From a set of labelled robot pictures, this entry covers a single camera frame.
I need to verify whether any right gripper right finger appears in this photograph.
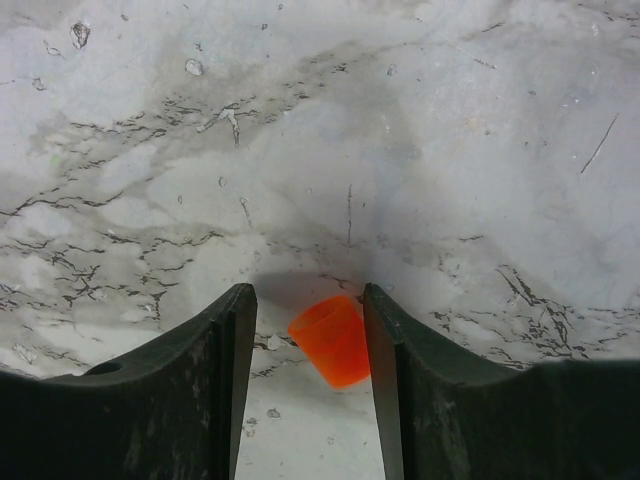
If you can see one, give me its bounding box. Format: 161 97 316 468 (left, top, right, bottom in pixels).
363 284 639 479

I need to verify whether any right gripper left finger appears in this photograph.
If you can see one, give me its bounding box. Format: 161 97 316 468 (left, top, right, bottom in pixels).
1 283 257 479

